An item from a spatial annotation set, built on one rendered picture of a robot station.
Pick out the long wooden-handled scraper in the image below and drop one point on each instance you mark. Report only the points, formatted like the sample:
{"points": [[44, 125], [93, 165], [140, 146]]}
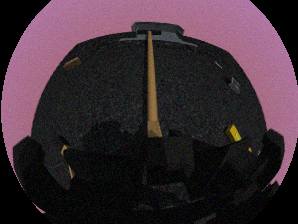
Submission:
{"points": [[169, 160]]}

